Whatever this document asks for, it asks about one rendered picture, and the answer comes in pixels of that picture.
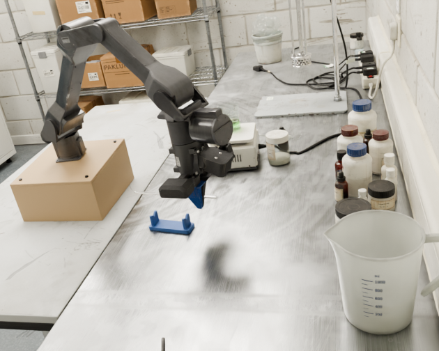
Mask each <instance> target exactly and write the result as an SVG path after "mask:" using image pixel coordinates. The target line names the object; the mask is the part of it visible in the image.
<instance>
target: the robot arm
mask: <svg viewBox="0 0 439 351"><path fill-rule="evenodd" d="M56 40H57V47H58V48H59V49H60V51H61V53H62V54H63V58H62V63H61V71H60V76H59V85H58V89H57V94H56V100H55V102H54V103H53V104H52V106H51V107H50V108H49V109H48V110H47V113H46V115H45V124H44V126H43V130H42V132H41V134H42V136H43V137H44V139H45V140H46V141H51V142H52V145H53V147H54V150H55V152H56V156H57V157H58V158H57V159H56V163H60V162H71V161H77V160H80V159H81V158H82V156H83V154H84V153H85V152H86V150H87V147H85V145H84V141H83V138H82V136H80V135H79V132H78V130H80V129H82V123H83V122H84V115H85V112H84V111H82V109H81V108H80V106H79V105H78V100H79V94H80V90H81V86H82V80H83V76H84V70H85V66H86V60H87V58H88V57H89V56H90V55H91V54H92V53H93V52H94V51H95V49H96V47H97V46H98V43H101V44H102V45H103V46H104V47H105V48H106V49H108V50H109V51H110V52H111V53H112V54H113V55H114V56H115V57H116V58H117V59H118V60H119V61H120V62H121V63H122V64H123V65H124V66H125V67H127V68H128V69H129V70H130V71H131V72H132V73H133V74H134V75H135V76H136V77H138V78H139V79H140V80H141V81H142V83H143V84H144V86H145V89H146V93H147V96H148V97H149V98H150V99H151V100H152V101H153V103H154V104H155V105H156V106H157V108H158V109H160V110H161V112H160V113H159V114H158V115H157V118H158V119H161V120H166V122H167V127H168V131H169V136H170V139H171V144H172V147H170V149H169V154H174V157H175V160H176V165H175V167H173V169H174V173H180V174H181V175H180V176H179V177H178V178H168V179H167V180H166V181H165V182H164V183H163V184H162V185H161V186H160V188H159V189H158V190H159V193H160V197H161V198H184V199H186V198H189V200H191V202H192V203H193V204H194V205H195V206H196V207H197V208H198V209H202V208H203V206H204V199H205V198H202V195H205V192H206V181H207V179H209V177H210V176H211V175H212V174H214V175H216V176H217V177H220V178H222V177H224V176H225V175H226V173H227V172H228V171H229V170H230V169H231V163H232V160H233V158H234V157H235V155H234V154H233V148H232V146H231V143H229V141H230V140H231V137H232V134H233V122H232V120H231V119H230V118H229V117H228V116H227V115H226V114H223V113H222V109H221V108H212V109H211V108H204V107H206V106H207V105H208V104H209V103H208V101H207V100H206V99H205V97H204V95H202V94H201V93H200V92H199V90H198V89H197V88H196V86H195V85H194V84H193V83H192V81H191V79H190V78H189V77H188V76H187V75H185V74H183V73H182V72H181V71H179V70H177V69H176V68H174V67H171V66H168V65H164V64H162V63H160V62H159V61H158V60H157V59H156V58H154V57H153V56H152V55H151V54H150V53H149V52H147V51H146V50H145V49H144V48H143V47H142V46H141V45H140V44H139V43H138V42H137V41H136V40H135V39H134V38H133V37H131V36H130V35H129V34H128V33H127V32H126V31H125V30H124V29H122V28H121V25H120V24H119V22H118V21H117V20H116V19H115V18H112V17H108V18H106V19H105V18H100V19H91V18H90V17H87V16H85V17H81V18H79V19H76V20H73V21H71V22H68V23H65V24H62V25H61V26H59V27H58V29H57V32H56ZM190 100H192V101H193V103H191V104H189V105H187V106H186V107H184V108H183V109H179V107H181V106H183V105H184V104H186V103H187V102H189V101H190ZM208 143H209V144H215V145H220V147H217V146H215V147H209V146H208Z"/></svg>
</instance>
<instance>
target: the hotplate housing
mask: <svg viewBox="0 0 439 351"><path fill-rule="evenodd" d="M231 146H232V148H233V154H234V155H235V157H234V158H233V160H232V163H231V169H230V170H229V171H241V170H250V169H257V165H258V160H259V149H262V148H267V147H266V144H260V143H259V132H258V130H257V129H255V134H254V140H253V141H252V142H248V143H232V144H231Z"/></svg>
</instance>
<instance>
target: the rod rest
mask: <svg viewBox="0 0 439 351"><path fill-rule="evenodd" d="M149 217H150V221H151V224H150V226H149V230H150V231H161V232H168V233H180V234H187V235H188V234H190V232H191V231H192V229H193V228H194V223H193V222H191V221H190V215H189V213H186V215H185V218H182V221H172V220H165V219H159V217H158V213H157V210H155V211H154V213H153V215H150V216H149Z"/></svg>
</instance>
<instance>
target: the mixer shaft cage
mask: <svg viewBox="0 0 439 351"><path fill-rule="evenodd" d="M295 2H296V12H297V21H298V40H299V50H300V52H298V53H295V51H294V42H293V24H292V14H291V0H288V8H289V17H290V26H291V43H292V52H293V54H292V55H291V59H292V66H293V67H294V68H302V67H307V66H309V65H311V53H310V52H307V37H306V26H305V5H304V0H302V18H303V29H304V39H305V51H304V49H303V39H302V19H301V9H300V0H295Z"/></svg>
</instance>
